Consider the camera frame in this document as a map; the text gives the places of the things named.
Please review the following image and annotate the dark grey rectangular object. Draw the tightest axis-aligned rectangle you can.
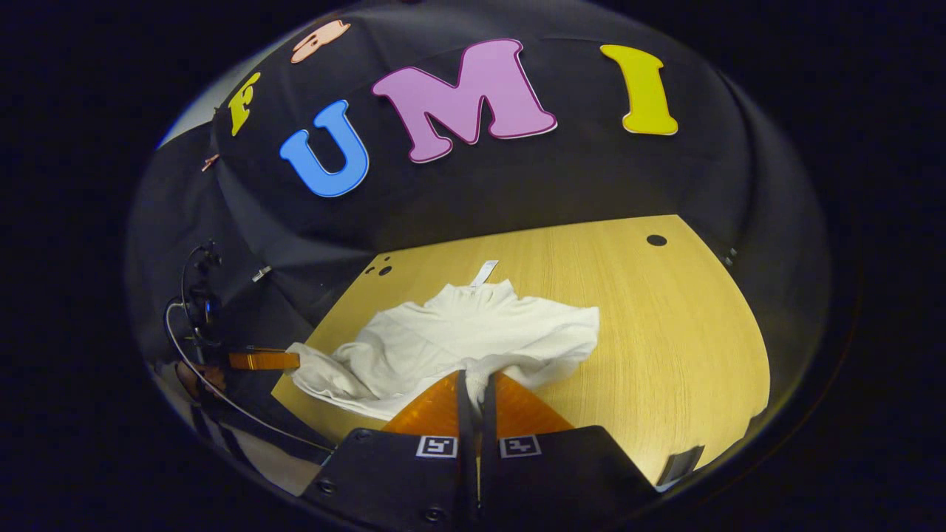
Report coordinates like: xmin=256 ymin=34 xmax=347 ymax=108
xmin=656 ymin=444 xmax=707 ymax=488

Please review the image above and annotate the white long-sleeved garment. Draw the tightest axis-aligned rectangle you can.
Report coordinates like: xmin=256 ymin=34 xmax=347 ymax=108
xmin=285 ymin=259 xmax=601 ymax=422

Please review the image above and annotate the black backdrop cloth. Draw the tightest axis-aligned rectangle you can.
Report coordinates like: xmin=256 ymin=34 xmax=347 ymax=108
xmin=126 ymin=0 xmax=832 ymax=415

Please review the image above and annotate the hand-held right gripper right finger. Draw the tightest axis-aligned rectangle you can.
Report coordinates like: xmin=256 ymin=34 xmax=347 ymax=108
xmin=479 ymin=372 xmax=659 ymax=530

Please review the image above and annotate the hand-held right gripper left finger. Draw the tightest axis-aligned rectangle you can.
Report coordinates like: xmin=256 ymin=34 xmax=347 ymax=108
xmin=299 ymin=369 xmax=474 ymax=531

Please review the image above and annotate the grey cable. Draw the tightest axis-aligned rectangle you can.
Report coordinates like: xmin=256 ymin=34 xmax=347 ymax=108
xmin=164 ymin=299 xmax=335 ymax=454

